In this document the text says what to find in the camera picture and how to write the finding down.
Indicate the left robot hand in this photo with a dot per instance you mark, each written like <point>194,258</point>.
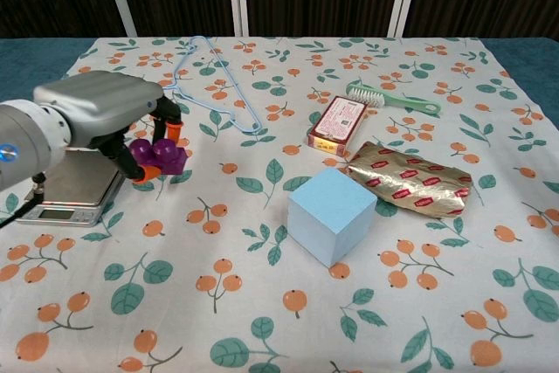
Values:
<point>105,102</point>

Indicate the purple toy block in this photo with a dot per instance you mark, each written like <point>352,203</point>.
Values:
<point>168,154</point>

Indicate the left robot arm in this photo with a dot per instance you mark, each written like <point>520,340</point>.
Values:
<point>26,141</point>

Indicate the small digital scale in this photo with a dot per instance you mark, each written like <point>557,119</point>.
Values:
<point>78,189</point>

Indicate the floral print tablecloth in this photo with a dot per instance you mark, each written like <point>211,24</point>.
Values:
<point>279,237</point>

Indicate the red cardboard box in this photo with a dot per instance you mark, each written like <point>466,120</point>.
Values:
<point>338,122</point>

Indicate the light blue foam cube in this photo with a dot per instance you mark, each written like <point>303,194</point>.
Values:
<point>332,211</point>

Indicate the green scrubbing brush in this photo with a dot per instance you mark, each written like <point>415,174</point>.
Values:
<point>406,104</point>

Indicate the gold foil snack packet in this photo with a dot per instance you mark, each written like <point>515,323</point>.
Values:
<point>410,181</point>

